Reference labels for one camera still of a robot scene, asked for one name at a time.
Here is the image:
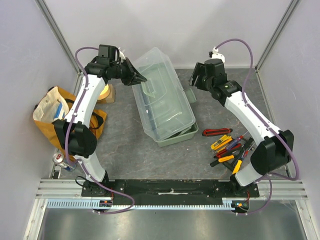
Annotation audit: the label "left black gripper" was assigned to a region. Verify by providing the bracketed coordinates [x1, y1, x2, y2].
[109, 57, 147, 87]

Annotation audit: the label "green clear-lid toolbox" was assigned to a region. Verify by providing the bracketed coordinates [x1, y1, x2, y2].
[132, 47, 199, 147]

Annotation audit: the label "blue red screwdriver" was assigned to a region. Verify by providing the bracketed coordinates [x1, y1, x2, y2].
[217, 133, 246, 153]

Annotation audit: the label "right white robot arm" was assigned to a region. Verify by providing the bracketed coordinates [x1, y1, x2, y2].
[189, 58, 294, 197]

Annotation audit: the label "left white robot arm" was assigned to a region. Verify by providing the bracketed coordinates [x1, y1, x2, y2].
[53, 44, 147, 197]

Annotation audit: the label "yellow tape roll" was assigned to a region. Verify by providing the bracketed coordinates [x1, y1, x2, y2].
[98, 84, 114, 101]

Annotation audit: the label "red black utility knife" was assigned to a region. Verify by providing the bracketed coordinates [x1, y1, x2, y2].
[202, 128, 233, 137]

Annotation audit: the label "yellow canvas tote bag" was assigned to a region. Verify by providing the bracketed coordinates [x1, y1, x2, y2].
[32, 86, 107, 162]

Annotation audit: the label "red bull can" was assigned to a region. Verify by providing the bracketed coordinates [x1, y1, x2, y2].
[52, 152, 76, 172]

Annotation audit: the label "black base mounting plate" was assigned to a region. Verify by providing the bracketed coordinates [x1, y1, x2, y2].
[81, 179, 260, 200]

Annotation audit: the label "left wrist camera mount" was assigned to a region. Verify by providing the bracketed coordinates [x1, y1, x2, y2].
[115, 47, 126, 63]

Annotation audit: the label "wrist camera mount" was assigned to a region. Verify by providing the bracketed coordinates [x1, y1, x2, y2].
[208, 47, 226, 63]
[115, 47, 126, 63]

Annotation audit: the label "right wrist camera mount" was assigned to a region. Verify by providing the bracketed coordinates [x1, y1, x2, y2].
[208, 47, 226, 63]

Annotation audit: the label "red handled screwdriver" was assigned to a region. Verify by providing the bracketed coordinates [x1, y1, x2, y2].
[214, 143, 242, 159]

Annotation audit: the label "red black wire stripper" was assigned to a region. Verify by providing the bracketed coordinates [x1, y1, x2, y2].
[237, 138, 254, 159]

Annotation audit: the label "orange handled screwdriver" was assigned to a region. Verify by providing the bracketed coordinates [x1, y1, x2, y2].
[218, 154, 235, 163]

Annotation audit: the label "black handled tool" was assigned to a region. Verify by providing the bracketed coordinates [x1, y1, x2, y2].
[210, 160, 235, 171]

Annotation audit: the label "yellow handled pliers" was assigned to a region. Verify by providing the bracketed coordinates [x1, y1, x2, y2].
[232, 150, 249, 174]

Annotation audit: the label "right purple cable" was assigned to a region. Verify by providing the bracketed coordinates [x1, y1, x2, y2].
[216, 38, 301, 215]

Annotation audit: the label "blue slotted cable duct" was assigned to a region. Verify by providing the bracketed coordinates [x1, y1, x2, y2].
[46, 198, 237, 210]

